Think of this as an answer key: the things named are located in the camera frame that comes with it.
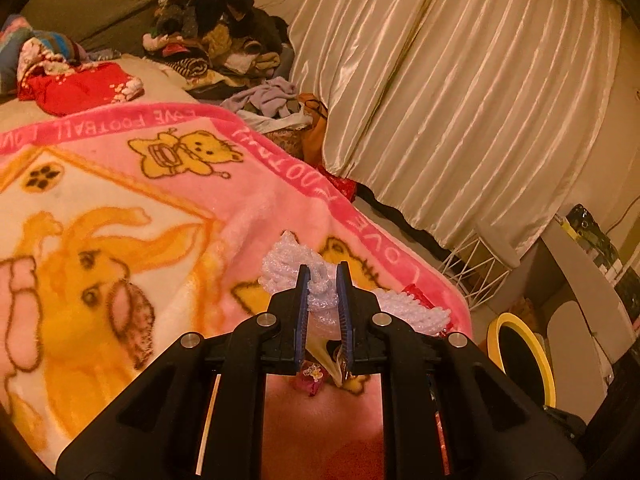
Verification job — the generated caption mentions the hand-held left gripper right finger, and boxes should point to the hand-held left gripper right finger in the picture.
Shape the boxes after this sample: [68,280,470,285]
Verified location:
[336,261,587,480]

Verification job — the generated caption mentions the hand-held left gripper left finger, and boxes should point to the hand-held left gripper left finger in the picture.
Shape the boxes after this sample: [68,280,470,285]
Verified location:
[55,265,312,480]

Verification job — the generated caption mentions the white bubble wrap piece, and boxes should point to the white bubble wrap piece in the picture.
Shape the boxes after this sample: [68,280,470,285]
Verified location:
[259,230,454,335]

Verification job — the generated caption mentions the yellow round bin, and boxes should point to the yellow round bin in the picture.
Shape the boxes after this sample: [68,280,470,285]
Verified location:
[486,312,557,409]

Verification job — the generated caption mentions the small pink candy wrapper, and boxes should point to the small pink candy wrapper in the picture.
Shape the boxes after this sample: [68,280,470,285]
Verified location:
[291,364,324,397]

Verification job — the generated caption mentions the red shopping bag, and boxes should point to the red shopping bag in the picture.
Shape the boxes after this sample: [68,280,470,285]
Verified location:
[327,169,359,205]

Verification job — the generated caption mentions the floral fabric bag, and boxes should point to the floral fabric bag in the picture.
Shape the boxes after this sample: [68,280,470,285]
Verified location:
[259,126,307,162]

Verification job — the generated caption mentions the orange bag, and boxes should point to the orange bag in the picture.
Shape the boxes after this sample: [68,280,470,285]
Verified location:
[299,92,329,167]

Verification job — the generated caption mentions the pink printed blanket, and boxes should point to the pink printed blanket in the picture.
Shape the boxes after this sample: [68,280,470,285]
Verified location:
[0,101,475,471]

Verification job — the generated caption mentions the lilac cloth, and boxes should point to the lilac cloth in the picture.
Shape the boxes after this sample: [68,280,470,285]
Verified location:
[221,77,299,122]

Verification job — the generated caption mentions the white dressing table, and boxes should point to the white dressing table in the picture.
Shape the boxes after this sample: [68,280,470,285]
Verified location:
[539,217,640,398]

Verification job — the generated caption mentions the cream satin curtain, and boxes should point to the cream satin curtain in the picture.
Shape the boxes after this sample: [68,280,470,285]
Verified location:
[287,0,626,253]

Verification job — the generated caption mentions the black patterned bag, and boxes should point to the black patterned bag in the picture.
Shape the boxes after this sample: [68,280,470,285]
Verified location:
[566,203,623,263]

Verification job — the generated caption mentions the pile of dark clothes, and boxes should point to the pile of dark clothes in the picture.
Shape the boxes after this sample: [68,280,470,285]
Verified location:
[142,0,295,97]

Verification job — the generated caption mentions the red flowered garment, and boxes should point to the red flowered garment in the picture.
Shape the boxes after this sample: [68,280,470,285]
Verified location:
[17,59,146,117]

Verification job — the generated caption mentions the striped colourful cloth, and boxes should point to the striped colourful cloth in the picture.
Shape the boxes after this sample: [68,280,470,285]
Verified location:
[0,14,88,92]

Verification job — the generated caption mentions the white wire stool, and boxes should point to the white wire stool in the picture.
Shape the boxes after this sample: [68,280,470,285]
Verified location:
[439,216,522,312]

